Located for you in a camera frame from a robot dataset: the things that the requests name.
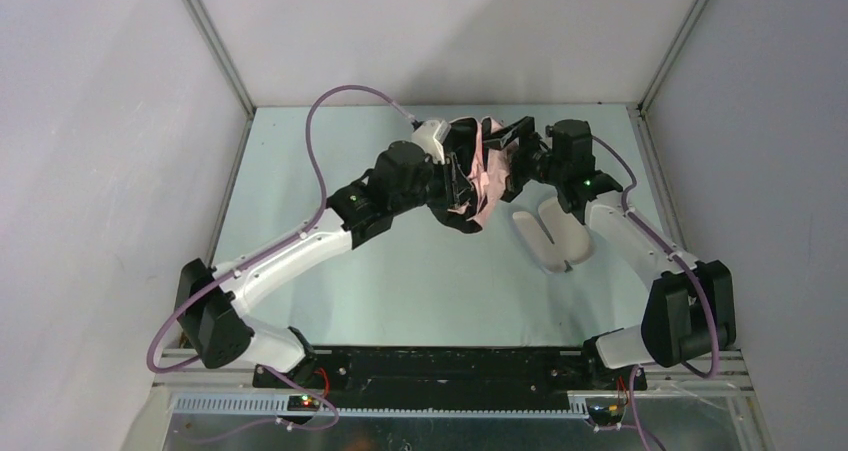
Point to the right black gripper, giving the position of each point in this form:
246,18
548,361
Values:
519,154

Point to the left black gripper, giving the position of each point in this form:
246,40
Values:
454,175

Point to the pink black folding umbrella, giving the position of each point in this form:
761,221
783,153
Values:
489,169

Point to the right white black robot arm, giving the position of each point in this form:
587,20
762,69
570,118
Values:
689,315

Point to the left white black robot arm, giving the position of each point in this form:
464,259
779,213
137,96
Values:
214,307

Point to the open grey umbrella case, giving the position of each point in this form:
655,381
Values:
554,239

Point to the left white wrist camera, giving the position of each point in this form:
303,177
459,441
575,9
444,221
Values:
430,136

